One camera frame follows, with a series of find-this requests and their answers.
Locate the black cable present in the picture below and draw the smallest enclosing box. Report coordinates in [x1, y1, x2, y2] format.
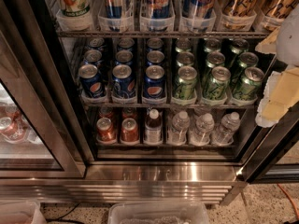
[45, 203, 85, 224]

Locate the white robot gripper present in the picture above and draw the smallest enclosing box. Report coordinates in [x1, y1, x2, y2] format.
[255, 7, 299, 128]

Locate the middle water bottle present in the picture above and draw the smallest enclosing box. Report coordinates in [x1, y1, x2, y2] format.
[190, 113, 215, 147]

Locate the red can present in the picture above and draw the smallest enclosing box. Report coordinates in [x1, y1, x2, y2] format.
[96, 118, 116, 142]
[121, 118, 139, 142]

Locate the front right red can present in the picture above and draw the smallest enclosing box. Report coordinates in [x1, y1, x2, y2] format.
[121, 118, 139, 142]

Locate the front middle green can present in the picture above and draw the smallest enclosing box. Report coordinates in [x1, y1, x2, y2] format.
[203, 66, 231, 100]

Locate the front left green can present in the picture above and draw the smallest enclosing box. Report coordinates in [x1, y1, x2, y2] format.
[172, 66, 197, 100]

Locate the green can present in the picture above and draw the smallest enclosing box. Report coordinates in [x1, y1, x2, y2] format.
[172, 66, 197, 100]
[203, 66, 231, 100]
[232, 67, 264, 101]

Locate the clear plastic bin left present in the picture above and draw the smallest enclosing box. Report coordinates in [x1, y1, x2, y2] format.
[0, 201, 47, 224]

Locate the left water bottle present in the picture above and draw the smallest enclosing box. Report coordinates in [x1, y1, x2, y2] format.
[168, 111, 190, 146]

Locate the stainless fridge base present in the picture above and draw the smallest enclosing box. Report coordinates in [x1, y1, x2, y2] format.
[0, 162, 246, 205]

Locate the clear plastic bin centre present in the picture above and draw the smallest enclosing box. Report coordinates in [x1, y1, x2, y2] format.
[107, 201, 209, 224]

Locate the pepsi can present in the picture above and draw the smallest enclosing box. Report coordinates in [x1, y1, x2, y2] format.
[78, 64, 105, 98]
[112, 64, 135, 99]
[143, 65, 165, 99]

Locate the top wire shelf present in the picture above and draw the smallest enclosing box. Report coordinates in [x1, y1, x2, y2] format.
[57, 31, 268, 39]

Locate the orange cable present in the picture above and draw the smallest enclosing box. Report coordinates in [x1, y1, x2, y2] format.
[277, 184, 299, 221]

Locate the front left pepsi can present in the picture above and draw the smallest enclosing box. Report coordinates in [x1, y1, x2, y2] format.
[78, 64, 105, 98]

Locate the brown drink bottle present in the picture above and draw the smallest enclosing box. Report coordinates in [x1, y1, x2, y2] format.
[144, 109, 162, 145]

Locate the blue redbull can middle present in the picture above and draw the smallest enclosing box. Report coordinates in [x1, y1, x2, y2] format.
[146, 0, 170, 19]

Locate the clear plastic bin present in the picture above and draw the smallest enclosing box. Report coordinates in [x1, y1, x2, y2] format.
[0, 201, 47, 224]
[107, 201, 209, 224]

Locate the right water bottle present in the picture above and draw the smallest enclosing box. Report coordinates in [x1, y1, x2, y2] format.
[211, 112, 240, 147]

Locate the front right pepsi can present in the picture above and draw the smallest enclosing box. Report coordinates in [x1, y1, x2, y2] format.
[143, 65, 165, 99]

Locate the glass fridge door left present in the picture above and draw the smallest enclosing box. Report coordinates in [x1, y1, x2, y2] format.
[0, 32, 85, 178]

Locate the blue silver redbull can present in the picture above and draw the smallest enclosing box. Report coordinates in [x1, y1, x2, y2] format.
[182, 0, 215, 19]

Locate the wire shelf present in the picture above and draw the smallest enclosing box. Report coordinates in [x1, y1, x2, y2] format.
[57, 31, 268, 39]
[83, 103, 257, 109]

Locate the middle wire shelf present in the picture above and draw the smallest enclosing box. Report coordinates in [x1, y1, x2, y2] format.
[83, 103, 257, 109]

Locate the front middle pepsi can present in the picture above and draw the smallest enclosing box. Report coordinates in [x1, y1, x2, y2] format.
[112, 64, 135, 99]

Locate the front left red can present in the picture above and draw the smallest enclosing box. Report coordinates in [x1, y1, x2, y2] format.
[96, 118, 116, 142]

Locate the water bottle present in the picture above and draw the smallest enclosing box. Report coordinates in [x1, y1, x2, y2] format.
[168, 111, 190, 146]
[211, 112, 240, 147]
[190, 113, 215, 147]

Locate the blue redbull can left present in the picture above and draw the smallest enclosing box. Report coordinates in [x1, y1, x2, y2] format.
[105, 0, 130, 19]

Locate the front right green can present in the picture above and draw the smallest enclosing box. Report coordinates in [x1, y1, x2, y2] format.
[232, 67, 264, 101]

